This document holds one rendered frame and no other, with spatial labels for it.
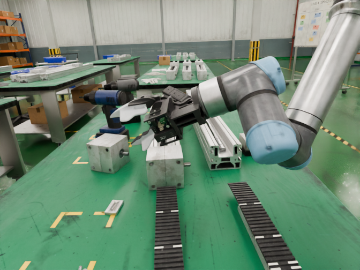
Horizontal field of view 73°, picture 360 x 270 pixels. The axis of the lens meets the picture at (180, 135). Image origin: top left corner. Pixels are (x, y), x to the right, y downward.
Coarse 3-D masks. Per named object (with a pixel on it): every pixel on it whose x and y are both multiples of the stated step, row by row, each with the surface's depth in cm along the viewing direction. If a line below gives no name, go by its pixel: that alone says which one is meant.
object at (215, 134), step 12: (216, 120) 98; (204, 132) 86; (216, 132) 96; (228, 132) 85; (204, 144) 86; (216, 144) 75; (228, 144) 81; (240, 144) 75; (216, 156) 76; (228, 156) 76; (240, 156) 77; (216, 168) 77; (228, 168) 78
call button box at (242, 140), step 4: (240, 136) 90; (244, 136) 88; (240, 140) 90; (244, 140) 85; (244, 144) 85; (240, 148) 88; (244, 148) 86; (248, 148) 85; (244, 152) 86; (248, 152) 85
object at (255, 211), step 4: (256, 208) 54; (260, 208) 54; (264, 208) 54; (244, 212) 53; (248, 212) 53; (252, 212) 53; (256, 212) 53; (260, 212) 53; (264, 212) 53; (244, 216) 52
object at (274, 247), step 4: (260, 244) 44; (264, 244) 44; (268, 244) 44; (272, 244) 44; (276, 244) 44; (280, 244) 44; (284, 244) 44; (260, 248) 44; (264, 248) 44; (268, 248) 44; (272, 248) 44; (276, 248) 43; (280, 248) 43; (284, 248) 43; (288, 248) 43; (264, 252) 43; (268, 252) 43
